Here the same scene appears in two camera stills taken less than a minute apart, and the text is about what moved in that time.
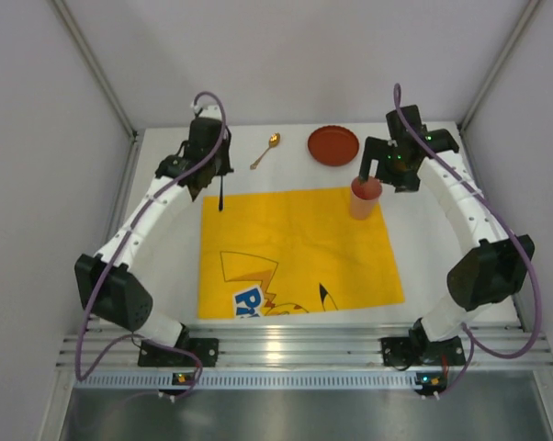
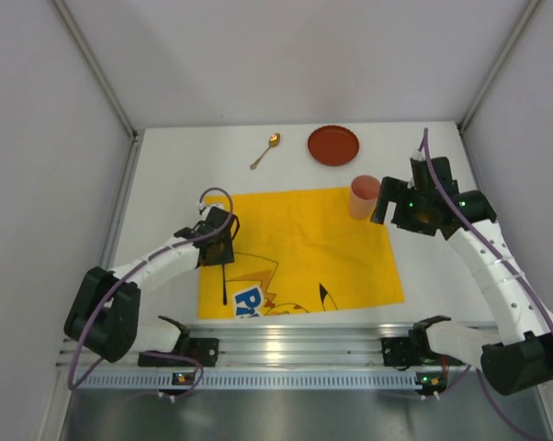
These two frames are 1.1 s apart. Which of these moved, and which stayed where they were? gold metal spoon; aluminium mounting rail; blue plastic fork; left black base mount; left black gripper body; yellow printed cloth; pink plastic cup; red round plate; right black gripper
Moved: blue plastic fork; right black gripper; left black gripper body
Stayed: aluminium mounting rail; yellow printed cloth; left black base mount; pink plastic cup; red round plate; gold metal spoon
